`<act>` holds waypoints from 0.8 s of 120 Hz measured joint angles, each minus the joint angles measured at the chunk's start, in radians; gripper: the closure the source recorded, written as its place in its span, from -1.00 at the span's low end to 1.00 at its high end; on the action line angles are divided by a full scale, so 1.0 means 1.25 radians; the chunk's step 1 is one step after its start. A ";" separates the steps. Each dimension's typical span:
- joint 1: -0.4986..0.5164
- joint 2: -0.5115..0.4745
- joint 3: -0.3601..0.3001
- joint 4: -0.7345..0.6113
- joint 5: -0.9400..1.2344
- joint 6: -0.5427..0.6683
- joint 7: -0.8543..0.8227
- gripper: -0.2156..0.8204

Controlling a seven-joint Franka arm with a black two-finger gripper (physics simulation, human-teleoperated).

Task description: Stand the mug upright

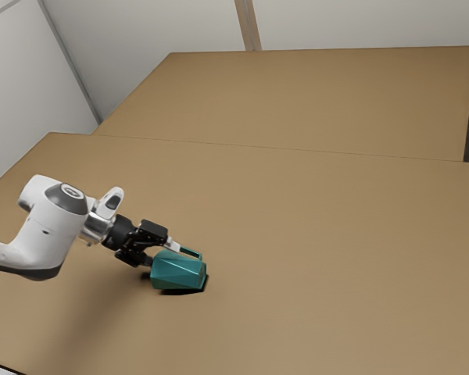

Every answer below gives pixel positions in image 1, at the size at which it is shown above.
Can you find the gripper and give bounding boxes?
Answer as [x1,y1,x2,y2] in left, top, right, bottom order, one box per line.
[102,214,181,268]

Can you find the teal faceted mug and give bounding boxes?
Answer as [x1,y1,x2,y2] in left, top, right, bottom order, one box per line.
[149,245,208,292]

